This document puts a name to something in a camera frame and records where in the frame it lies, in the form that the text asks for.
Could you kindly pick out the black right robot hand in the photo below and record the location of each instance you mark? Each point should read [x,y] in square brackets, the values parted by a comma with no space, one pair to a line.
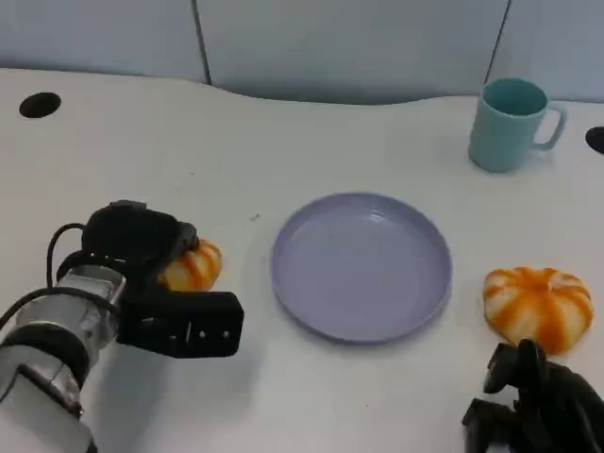
[561,415]

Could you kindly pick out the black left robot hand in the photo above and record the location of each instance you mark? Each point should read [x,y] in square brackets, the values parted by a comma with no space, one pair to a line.
[127,236]

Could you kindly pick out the orange white toy bread roll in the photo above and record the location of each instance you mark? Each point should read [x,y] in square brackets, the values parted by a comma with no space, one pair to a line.
[198,269]
[538,307]

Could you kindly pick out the lilac plate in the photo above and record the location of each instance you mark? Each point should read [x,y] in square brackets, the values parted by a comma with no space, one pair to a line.
[363,269]

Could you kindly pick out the grey desk partition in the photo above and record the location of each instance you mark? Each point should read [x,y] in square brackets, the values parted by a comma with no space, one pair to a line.
[330,42]

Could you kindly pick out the pale green mug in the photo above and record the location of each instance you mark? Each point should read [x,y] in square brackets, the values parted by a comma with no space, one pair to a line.
[500,137]

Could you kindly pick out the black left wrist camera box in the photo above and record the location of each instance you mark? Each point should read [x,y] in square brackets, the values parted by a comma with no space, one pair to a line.
[189,325]

